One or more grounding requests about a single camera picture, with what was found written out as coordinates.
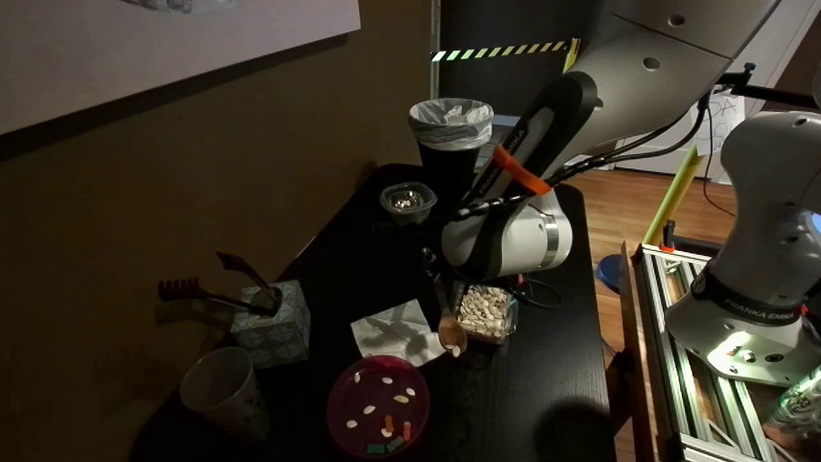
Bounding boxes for bin with white liner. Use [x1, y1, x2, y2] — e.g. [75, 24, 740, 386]
[408, 98, 495, 205]

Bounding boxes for white paper cup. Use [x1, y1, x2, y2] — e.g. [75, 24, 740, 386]
[180, 347, 270, 444]

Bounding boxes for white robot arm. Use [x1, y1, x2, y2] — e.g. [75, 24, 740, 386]
[442, 0, 821, 389]

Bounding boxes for patterned utensil holder box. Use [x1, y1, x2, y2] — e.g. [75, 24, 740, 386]
[230, 279, 311, 371]

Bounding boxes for white paper napkin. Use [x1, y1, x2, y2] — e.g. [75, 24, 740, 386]
[352, 300, 444, 367]

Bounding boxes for clear round plastic bowl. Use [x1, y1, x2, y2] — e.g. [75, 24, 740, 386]
[380, 183, 439, 224]

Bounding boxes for clear container of seeds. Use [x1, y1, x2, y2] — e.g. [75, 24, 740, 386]
[456, 286, 519, 345]

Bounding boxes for wooden spoon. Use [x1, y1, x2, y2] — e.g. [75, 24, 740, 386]
[434, 276, 467, 358]

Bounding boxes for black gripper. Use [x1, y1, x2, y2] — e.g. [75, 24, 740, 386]
[421, 246, 463, 286]

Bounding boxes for red plate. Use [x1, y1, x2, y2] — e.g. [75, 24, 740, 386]
[325, 355, 430, 462]

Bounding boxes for black utensils in holder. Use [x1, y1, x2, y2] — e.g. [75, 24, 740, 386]
[155, 252, 282, 318]

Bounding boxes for yellow black striped bar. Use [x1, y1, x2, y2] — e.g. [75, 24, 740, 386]
[429, 39, 583, 65]

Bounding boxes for white wall board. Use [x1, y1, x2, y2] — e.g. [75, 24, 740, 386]
[0, 0, 362, 133]

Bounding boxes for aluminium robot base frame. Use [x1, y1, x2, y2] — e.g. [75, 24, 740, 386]
[624, 246, 821, 462]

